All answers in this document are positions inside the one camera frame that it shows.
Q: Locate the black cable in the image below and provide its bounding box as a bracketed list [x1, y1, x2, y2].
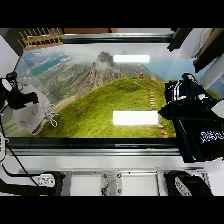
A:
[0, 113, 42, 188]

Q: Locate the silver frame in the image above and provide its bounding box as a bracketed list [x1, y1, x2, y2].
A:
[0, 146, 224, 197]

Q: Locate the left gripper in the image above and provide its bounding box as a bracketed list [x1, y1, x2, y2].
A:
[7, 91, 40, 111]

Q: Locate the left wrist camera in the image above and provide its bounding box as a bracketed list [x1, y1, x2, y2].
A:
[4, 71, 20, 89]

